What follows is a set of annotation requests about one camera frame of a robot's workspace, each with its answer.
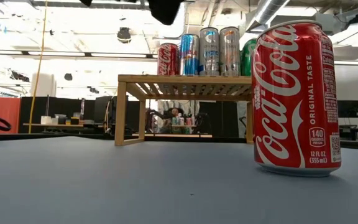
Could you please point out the red cola can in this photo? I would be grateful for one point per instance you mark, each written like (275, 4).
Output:
(167, 59)
(291, 93)

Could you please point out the slim can white blue lid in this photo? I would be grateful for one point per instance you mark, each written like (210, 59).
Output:
(189, 56)

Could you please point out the white Celsius can blue band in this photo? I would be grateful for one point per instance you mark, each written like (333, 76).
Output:
(209, 53)

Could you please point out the white Celsius can yellow band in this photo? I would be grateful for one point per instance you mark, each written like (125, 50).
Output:
(229, 53)

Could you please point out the green Sprite can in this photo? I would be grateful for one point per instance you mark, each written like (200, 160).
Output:
(246, 59)

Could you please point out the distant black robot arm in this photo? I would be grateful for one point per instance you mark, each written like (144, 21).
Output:
(203, 121)
(154, 119)

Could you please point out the wooden slatted shelf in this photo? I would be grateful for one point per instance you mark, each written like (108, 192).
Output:
(185, 81)

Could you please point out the distant small wooden shelf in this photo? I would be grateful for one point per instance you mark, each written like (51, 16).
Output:
(183, 126)

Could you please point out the person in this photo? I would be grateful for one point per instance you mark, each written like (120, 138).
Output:
(174, 112)

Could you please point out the yellow black box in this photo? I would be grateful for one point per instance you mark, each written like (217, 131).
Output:
(75, 120)

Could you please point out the black cup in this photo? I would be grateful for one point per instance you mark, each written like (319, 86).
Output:
(61, 119)

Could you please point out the white box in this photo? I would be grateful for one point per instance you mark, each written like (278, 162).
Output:
(47, 119)

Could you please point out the distant wooden table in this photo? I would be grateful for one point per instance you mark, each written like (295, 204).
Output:
(172, 135)

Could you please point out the wooden desk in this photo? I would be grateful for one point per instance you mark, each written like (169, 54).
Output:
(57, 125)

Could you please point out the red partition panel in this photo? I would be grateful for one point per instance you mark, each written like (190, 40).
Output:
(3, 115)

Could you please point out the black monitor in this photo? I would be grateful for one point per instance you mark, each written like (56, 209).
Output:
(350, 109)

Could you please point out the round dark wall fixture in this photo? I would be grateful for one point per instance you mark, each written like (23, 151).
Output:
(68, 76)

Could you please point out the small dark wall fixture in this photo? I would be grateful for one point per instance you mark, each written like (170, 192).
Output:
(93, 90)

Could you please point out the dark wall-mounted device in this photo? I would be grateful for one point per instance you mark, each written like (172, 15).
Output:
(20, 76)

